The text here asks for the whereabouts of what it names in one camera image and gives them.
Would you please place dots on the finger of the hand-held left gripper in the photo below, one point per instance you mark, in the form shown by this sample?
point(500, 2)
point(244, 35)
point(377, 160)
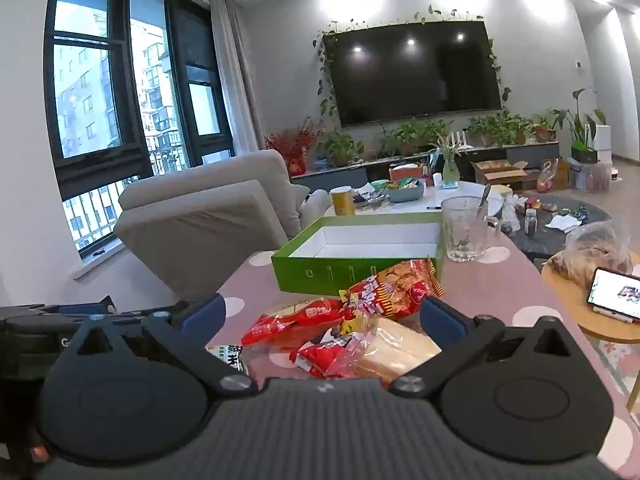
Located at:
point(80, 309)

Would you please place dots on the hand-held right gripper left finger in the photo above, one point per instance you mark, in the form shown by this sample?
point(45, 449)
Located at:
point(205, 312)

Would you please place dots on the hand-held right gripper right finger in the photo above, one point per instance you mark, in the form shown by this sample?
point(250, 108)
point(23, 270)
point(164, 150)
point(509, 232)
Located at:
point(440, 317)

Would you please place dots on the green printed snack packet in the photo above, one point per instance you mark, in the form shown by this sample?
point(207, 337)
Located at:
point(227, 357)

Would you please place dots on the pile of snack packets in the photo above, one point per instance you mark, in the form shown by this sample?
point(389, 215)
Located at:
point(395, 290)

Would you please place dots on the clear bread packet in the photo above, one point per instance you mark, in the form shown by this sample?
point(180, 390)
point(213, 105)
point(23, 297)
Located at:
point(395, 350)

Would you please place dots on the long red snack packet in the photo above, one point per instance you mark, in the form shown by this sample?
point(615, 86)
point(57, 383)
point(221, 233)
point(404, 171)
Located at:
point(295, 317)

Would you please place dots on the green cardboard box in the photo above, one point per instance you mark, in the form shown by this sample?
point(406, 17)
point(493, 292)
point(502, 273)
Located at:
point(310, 275)

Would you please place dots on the small red snack packet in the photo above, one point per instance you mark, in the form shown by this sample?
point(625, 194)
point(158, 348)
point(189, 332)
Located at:
point(320, 355)

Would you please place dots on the glass mug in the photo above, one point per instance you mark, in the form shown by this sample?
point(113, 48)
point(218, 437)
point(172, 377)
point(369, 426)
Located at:
point(465, 235)

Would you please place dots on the beige armchair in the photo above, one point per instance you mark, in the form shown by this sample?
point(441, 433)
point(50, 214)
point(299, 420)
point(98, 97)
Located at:
point(210, 220)

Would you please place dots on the white round table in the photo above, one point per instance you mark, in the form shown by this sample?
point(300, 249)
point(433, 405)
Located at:
point(400, 208)

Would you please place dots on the clear plastic bag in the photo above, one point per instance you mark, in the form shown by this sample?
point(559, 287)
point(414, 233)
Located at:
point(510, 215)

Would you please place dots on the round wooden side table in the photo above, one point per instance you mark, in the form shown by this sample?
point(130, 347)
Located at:
point(565, 305)

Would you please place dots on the grey tray of items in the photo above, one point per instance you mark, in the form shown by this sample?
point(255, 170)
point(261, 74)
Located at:
point(406, 194)

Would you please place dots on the glass spice jar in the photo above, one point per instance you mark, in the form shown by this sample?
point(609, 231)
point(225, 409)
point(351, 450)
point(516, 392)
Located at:
point(531, 222)

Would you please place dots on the dark round table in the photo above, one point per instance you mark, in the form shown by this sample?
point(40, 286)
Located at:
point(550, 242)

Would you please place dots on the small white bottle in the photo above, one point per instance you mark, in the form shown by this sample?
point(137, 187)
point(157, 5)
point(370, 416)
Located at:
point(437, 179)

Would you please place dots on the pile of dark packets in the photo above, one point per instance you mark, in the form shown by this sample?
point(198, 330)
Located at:
point(367, 197)

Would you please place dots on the red snack box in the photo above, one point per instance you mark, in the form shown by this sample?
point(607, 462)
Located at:
point(532, 203)

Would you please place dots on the glass vase with plant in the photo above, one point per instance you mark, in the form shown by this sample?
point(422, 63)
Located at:
point(450, 170)

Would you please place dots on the orange box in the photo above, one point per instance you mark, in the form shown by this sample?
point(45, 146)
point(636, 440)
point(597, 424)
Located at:
point(405, 172)

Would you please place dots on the yellow can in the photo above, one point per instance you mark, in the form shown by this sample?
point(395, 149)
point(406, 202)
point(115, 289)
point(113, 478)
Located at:
point(344, 202)

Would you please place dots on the white tissue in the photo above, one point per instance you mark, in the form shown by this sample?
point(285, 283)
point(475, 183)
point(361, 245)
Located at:
point(562, 223)

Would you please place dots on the brown cardboard box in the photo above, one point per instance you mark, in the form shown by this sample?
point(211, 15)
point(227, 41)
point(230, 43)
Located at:
point(500, 172)

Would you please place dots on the plastic bag of food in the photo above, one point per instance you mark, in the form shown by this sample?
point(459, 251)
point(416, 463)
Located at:
point(595, 250)

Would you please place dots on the grey television cabinet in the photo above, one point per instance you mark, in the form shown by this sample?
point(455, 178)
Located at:
point(340, 177)

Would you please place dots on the smartphone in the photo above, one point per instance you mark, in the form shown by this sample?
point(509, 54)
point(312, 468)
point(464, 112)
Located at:
point(615, 292)

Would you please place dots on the white picket holder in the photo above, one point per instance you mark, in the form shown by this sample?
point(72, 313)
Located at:
point(457, 140)

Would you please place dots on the floral rug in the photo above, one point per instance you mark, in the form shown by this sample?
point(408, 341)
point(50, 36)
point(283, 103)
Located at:
point(617, 360)

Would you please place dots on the potted green plant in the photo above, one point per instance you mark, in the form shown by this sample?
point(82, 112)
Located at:
point(342, 147)
point(500, 130)
point(415, 135)

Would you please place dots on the red flower plant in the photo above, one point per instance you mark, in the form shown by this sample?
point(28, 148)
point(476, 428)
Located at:
point(295, 147)

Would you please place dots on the black framed window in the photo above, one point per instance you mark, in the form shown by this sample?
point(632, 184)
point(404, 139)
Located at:
point(85, 110)

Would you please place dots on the clear storage boxes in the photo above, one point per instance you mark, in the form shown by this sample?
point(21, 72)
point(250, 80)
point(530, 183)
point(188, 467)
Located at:
point(592, 175)

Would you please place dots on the small potted plant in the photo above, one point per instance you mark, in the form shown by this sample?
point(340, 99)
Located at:
point(542, 129)

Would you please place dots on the white curtain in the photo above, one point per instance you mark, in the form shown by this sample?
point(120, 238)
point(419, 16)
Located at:
point(240, 85)

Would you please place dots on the tall leafy plant black pot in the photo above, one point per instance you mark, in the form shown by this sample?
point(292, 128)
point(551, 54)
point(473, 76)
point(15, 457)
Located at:
point(582, 130)

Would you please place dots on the white air purifier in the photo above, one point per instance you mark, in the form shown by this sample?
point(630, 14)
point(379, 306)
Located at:
point(602, 142)

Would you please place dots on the trailing vine plant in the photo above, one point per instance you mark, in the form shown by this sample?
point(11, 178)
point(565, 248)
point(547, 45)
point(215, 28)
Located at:
point(327, 105)

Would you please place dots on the wall television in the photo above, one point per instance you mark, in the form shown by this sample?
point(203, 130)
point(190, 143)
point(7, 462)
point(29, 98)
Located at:
point(415, 75)

